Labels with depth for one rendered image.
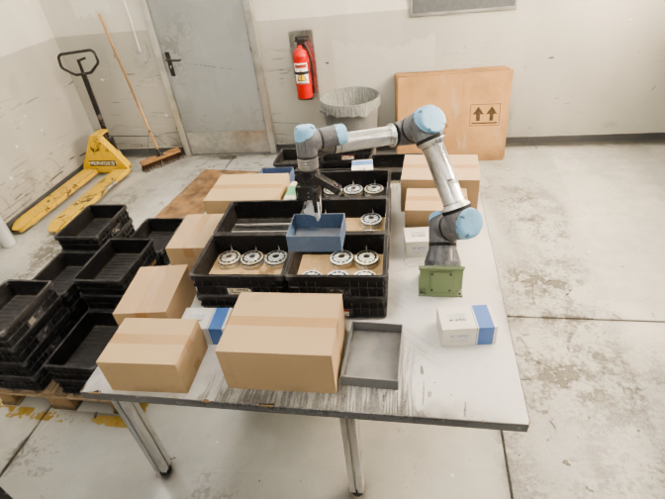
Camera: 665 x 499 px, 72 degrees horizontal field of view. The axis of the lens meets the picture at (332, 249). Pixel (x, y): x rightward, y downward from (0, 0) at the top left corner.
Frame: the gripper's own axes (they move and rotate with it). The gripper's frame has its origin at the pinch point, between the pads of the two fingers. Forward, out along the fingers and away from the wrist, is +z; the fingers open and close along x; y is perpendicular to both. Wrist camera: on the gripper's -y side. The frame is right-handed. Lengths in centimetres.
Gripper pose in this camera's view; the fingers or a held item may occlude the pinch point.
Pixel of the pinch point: (319, 217)
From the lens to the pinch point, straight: 176.4
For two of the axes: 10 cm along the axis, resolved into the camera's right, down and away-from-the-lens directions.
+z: 0.8, 8.6, 5.1
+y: -9.8, -0.3, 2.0
